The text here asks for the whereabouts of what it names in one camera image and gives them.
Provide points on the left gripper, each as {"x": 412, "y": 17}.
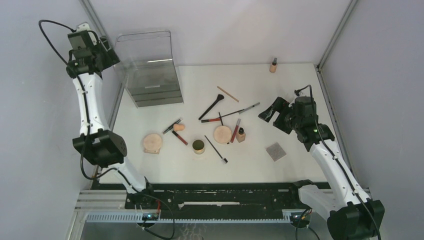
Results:
{"x": 111, "y": 58}

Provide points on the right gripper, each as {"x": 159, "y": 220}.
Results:
{"x": 280, "y": 105}

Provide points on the clear acrylic organizer box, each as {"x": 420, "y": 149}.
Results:
{"x": 147, "y": 68}

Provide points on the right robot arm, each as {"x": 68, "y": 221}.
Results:
{"x": 351, "y": 214}

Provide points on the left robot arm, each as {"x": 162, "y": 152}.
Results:
{"x": 97, "y": 143}

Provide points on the grey mascara wand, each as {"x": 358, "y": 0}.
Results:
{"x": 248, "y": 108}

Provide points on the red lip gloss tube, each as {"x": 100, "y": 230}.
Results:
{"x": 235, "y": 130}

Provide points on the grey square sponge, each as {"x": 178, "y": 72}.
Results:
{"x": 275, "y": 151}

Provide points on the small foundation bottle far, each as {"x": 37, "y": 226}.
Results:
{"x": 273, "y": 66}

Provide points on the wooden stick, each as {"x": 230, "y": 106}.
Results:
{"x": 228, "y": 94}

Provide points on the thin black brush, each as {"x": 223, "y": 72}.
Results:
{"x": 220, "y": 118}

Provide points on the black powder brush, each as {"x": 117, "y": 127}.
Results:
{"x": 218, "y": 99}

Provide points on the red black lip pencil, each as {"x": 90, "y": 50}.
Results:
{"x": 210, "y": 120}

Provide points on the round beige powder puff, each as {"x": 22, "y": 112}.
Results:
{"x": 222, "y": 134}

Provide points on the black brow brush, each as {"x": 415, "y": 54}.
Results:
{"x": 224, "y": 160}

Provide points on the orange lip gloss tube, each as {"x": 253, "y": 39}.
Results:
{"x": 179, "y": 137}

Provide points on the dark eyeliner pen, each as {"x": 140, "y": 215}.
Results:
{"x": 171, "y": 127}

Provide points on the beige blender sponge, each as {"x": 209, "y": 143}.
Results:
{"x": 178, "y": 127}

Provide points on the beige puff on base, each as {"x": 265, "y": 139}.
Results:
{"x": 152, "y": 143}

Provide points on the black mounting rail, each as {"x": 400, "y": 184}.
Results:
{"x": 218, "y": 201}

